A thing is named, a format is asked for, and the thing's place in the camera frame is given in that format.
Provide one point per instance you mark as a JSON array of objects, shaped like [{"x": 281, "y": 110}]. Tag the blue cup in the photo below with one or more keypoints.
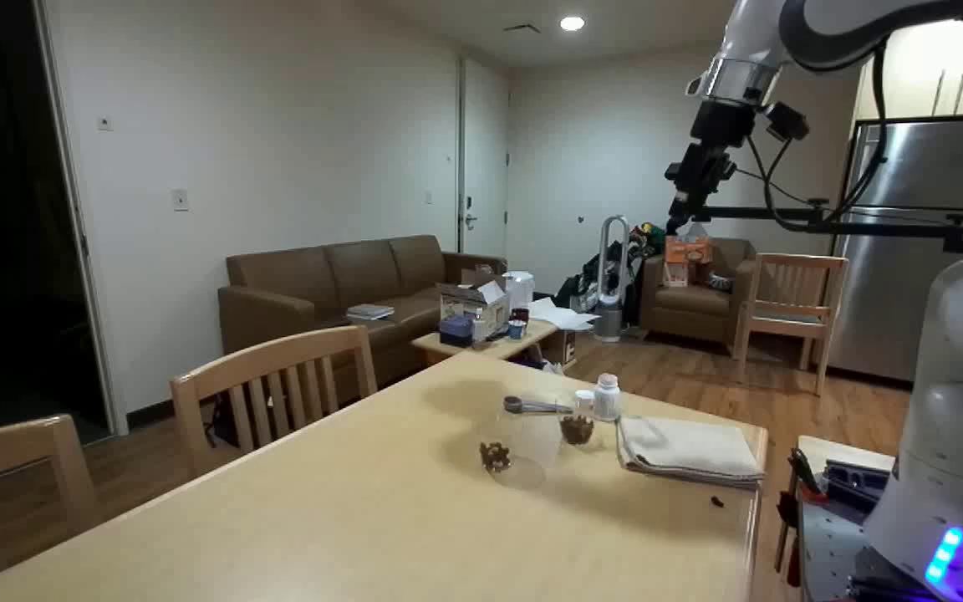
[{"x": 517, "y": 330}]

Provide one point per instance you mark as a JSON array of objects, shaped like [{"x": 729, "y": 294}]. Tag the brown armchair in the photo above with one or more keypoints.
[{"x": 694, "y": 307}]

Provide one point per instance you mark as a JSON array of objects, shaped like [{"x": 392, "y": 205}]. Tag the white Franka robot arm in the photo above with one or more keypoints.
[{"x": 961, "y": 389}]

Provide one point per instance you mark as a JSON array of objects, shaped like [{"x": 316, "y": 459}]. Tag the grey perforated mount plate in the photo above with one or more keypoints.
[{"x": 826, "y": 549}]

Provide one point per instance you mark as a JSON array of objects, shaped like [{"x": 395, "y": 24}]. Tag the large brown pine cone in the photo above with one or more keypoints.
[{"x": 578, "y": 428}]

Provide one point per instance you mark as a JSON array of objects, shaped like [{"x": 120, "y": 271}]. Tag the wooden slat-back chair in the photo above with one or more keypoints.
[{"x": 789, "y": 287}]

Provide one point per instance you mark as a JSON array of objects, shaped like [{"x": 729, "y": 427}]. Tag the clear plastic bottle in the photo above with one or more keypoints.
[{"x": 606, "y": 398}]

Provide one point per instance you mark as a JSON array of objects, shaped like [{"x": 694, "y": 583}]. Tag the wooden dining chair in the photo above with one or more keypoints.
[
  {"x": 269, "y": 379},
  {"x": 15, "y": 452}
]

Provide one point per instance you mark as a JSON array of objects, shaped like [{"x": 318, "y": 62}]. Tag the black orange bar clamp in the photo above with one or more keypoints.
[{"x": 789, "y": 522}]

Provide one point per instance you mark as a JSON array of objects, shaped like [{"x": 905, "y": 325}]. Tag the orange bag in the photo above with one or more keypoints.
[{"x": 684, "y": 262}]

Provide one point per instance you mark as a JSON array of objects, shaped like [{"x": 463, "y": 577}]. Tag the wooden coffee table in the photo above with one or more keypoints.
[{"x": 468, "y": 348}]

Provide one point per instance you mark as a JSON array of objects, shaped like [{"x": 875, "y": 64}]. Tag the grey measuring spoon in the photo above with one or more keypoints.
[{"x": 532, "y": 404}]

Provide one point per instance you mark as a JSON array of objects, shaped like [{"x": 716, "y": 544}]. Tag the stainless steel fridge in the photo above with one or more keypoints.
[{"x": 918, "y": 278}]

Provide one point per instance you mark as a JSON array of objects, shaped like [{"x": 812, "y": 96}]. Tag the white bottle cap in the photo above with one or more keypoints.
[{"x": 582, "y": 397}]

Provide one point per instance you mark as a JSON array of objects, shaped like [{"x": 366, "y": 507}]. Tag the white carton box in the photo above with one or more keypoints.
[{"x": 519, "y": 287}]

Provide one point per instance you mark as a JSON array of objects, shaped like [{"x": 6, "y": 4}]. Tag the black camera mount boom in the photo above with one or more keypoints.
[{"x": 905, "y": 232}]

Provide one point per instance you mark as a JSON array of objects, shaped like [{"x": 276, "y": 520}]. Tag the brown leather sofa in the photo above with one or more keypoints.
[{"x": 316, "y": 278}]

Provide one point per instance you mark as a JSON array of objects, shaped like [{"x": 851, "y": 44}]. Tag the beige folded cloth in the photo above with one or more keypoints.
[{"x": 688, "y": 449}]

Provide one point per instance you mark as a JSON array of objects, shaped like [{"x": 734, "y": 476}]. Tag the round ceiling light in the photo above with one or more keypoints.
[{"x": 574, "y": 22}]

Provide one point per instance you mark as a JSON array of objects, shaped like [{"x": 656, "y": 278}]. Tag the white room door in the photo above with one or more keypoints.
[{"x": 483, "y": 154}]

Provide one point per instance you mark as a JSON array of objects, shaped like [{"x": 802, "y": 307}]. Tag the white loose papers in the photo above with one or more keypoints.
[{"x": 561, "y": 314}]

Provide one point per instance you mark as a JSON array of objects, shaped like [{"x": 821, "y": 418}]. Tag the grey book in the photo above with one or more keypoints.
[{"x": 368, "y": 312}]

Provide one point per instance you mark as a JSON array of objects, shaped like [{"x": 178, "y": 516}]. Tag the beige upper cabinet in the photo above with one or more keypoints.
[{"x": 950, "y": 68}]

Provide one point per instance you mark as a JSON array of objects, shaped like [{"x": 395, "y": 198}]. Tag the small brown pine cone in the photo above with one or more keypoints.
[{"x": 493, "y": 456}]

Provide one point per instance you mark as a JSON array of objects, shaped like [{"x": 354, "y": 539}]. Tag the clear storage box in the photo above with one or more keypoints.
[{"x": 468, "y": 312}]

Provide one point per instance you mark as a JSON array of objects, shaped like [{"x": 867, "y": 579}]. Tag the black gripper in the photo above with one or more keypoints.
[{"x": 724, "y": 132}]

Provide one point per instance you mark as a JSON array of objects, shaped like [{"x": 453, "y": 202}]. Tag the small dark crumb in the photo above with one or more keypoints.
[{"x": 716, "y": 500}]

